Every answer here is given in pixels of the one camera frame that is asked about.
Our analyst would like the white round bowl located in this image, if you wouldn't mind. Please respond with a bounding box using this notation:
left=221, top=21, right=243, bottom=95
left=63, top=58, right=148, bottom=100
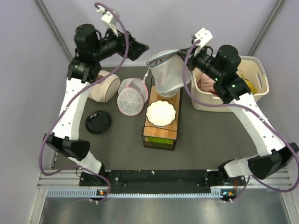
left=157, top=91, right=178, bottom=100

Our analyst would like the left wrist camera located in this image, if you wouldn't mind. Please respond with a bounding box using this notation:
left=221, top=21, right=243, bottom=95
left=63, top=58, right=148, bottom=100
left=97, top=7, right=119, bottom=37

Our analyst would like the slotted cable duct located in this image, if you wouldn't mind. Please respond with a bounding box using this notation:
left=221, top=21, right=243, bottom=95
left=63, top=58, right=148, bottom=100
left=47, top=189, right=236, bottom=199

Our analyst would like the black wire wooden rack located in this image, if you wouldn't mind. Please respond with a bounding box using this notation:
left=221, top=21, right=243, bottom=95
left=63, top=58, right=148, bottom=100
left=142, top=78, right=182, bottom=151

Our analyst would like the white mesh laundry bag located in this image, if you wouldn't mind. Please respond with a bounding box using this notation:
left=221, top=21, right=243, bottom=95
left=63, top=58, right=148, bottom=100
left=146, top=49, right=184, bottom=93

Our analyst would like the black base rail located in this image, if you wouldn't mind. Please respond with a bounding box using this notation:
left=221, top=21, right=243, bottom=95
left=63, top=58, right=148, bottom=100
left=79, top=169, right=221, bottom=189

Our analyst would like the white scalloped plate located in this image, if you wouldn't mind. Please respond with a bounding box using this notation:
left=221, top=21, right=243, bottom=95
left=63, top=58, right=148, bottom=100
left=146, top=100, right=176, bottom=127

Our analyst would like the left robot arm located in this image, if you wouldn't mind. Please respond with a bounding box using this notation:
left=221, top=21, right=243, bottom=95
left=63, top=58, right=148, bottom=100
left=42, top=24, right=149, bottom=185

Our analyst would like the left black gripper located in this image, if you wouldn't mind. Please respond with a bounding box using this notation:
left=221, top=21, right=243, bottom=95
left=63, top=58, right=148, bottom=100
left=92, top=23, right=148, bottom=62

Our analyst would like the pink-trimmed mesh laundry bag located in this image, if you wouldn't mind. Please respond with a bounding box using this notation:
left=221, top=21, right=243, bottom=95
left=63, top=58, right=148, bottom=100
left=117, top=78, right=149, bottom=116

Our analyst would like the purple cable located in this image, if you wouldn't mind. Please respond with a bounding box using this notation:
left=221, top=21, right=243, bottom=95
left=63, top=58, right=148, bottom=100
left=182, top=39, right=299, bottom=193
left=38, top=2, right=129, bottom=203

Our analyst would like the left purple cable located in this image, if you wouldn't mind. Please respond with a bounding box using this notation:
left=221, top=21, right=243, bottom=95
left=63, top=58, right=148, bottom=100
left=38, top=2, right=129, bottom=203

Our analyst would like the black round lid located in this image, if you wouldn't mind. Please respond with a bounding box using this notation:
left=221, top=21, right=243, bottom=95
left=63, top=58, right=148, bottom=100
left=85, top=111, right=112, bottom=134

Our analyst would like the yellow garment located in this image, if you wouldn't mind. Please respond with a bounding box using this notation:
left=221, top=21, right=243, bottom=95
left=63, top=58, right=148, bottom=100
left=241, top=74, right=257, bottom=94

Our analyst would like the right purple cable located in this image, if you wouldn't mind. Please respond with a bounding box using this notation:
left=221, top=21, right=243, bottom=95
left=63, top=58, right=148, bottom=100
left=182, top=39, right=299, bottom=193

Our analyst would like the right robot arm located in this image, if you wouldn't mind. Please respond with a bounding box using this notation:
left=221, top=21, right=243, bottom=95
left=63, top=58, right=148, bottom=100
left=183, top=42, right=299, bottom=185

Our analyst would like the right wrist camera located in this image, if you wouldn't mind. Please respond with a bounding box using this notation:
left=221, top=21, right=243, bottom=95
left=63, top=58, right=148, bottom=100
left=192, top=28, right=213, bottom=54

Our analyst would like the beige bear cap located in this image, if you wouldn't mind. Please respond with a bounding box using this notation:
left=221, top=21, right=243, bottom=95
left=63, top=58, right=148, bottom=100
left=88, top=74, right=121, bottom=103

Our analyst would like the pink garment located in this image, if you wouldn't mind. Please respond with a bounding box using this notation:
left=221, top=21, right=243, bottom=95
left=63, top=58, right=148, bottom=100
left=197, top=73, right=216, bottom=94

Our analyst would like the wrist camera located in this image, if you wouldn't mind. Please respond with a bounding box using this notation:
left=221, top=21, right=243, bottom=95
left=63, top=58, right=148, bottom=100
left=97, top=7, right=119, bottom=37
left=192, top=28, right=213, bottom=54

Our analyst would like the cream plastic laundry basket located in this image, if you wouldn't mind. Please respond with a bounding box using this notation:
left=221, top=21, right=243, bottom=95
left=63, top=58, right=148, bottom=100
left=191, top=56, right=269, bottom=105

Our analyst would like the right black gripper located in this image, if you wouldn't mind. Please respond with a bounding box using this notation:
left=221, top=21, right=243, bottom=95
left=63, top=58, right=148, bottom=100
left=177, top=45, right=222, bottom=82

